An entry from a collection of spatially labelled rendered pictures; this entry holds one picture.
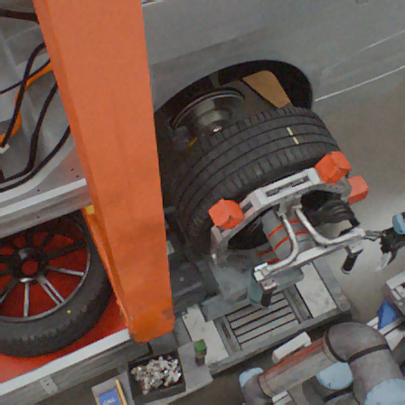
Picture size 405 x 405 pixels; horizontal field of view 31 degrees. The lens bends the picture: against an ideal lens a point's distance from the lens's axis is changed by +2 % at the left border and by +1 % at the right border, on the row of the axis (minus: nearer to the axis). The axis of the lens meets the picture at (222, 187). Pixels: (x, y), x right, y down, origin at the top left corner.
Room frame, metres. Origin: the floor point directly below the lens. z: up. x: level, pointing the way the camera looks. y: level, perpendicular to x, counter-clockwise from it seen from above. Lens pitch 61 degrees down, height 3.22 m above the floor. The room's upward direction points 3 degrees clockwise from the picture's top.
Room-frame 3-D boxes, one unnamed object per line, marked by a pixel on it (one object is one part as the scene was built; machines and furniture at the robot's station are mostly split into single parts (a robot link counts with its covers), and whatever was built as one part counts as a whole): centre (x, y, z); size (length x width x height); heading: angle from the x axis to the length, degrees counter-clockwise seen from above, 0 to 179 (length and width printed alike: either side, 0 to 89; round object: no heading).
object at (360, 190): (1.35, -0.50, 0.85); 0.09 x 0.08 x 0.07; 117
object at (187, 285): (1.25, 0.21, 0.26); 0.42 x 0.18 x 0.35; 27
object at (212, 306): (1.33, -0.10, 0.13); 0.50 x 0.36 x 0.10; 117
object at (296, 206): (1.14, -0.37, 1.03); 0.19 x 0.18 x 0.11; 27
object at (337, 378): (0.61, -0.38, 0.98); 0.13 x 0.12 x 0.14; 20
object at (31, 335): (1.14, 0.77, 0.39); 0.66 x 0.66 x 0.24
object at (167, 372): (0.69, 0.21, 0.51); 0.20 x 0.14 x 0.13; 108
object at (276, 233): (1.14, -0.25, 0.85); 0.21 x 0.14 x 0.14; 27
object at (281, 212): (1.05, -0.19, 1.03); 0.19 x 0.18 x 0.11; 27
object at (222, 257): (1.20, -0.22, 0.85); 0.54 x 0.07 x 0.54; 117
